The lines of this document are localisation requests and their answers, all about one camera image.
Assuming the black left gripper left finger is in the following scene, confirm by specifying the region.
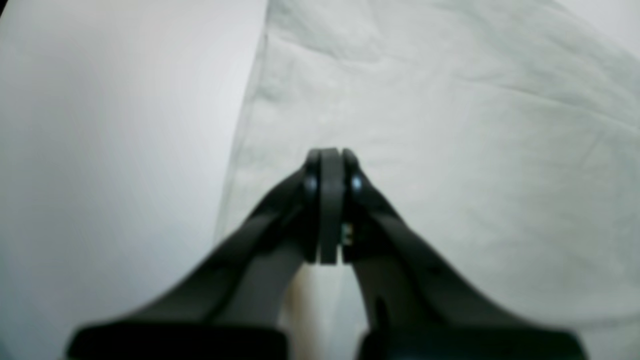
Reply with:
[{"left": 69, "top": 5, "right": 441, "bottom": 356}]
[{"left": 67, "top": 150, "right": 321, "bottom": 360}]

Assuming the beige t-shirt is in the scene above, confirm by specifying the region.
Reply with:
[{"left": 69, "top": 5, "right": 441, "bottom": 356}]
[{"left": 216, "top": 0, "right": 639, "bottom": 360}]

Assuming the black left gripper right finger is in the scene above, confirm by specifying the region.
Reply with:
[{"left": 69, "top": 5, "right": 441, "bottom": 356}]
[{"left": 320, "top": 148, "right": 586, "bottom": 360}]

